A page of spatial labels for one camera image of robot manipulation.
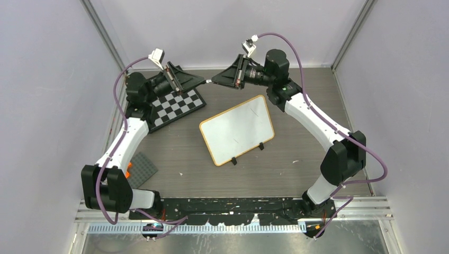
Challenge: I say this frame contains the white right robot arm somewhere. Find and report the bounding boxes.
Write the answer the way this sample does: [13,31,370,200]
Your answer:
[211,49,366,217]

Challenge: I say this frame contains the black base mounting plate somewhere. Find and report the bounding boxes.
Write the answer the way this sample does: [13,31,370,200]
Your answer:
[129,197,336,226]

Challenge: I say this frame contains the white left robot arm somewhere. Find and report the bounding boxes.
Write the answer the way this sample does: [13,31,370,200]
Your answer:
[81,62,206,219]

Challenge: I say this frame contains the grey studded baseplate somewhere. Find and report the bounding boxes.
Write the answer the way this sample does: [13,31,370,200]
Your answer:
[127,152,158,189]

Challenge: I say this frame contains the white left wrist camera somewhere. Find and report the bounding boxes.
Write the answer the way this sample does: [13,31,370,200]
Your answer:
[148,48,165,70]

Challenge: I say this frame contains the black white chessboard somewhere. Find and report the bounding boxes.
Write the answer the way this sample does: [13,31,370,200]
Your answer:
[125,65,206,134]

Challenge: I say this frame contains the yellow framed whiteboard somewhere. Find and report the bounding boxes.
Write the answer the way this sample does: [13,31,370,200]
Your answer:
[199,95,275,167]

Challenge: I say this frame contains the orange curved block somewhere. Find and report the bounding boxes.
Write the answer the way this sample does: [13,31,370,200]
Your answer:
[125,162,133,178]

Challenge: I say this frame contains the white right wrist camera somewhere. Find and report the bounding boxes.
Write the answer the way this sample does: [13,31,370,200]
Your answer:
[241,34,258,58]

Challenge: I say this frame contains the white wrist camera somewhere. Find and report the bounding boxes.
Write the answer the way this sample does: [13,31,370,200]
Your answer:
[241,34,258,58]
[148,48,165,70]

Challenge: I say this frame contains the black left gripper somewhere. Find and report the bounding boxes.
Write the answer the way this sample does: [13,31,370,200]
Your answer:
[146,62,204,104]

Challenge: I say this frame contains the aluminium frame rail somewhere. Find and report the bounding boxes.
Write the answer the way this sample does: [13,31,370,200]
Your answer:
[75,196,393,235]

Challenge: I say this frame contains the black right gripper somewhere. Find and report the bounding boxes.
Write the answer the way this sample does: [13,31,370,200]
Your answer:
[212,54,274,89]

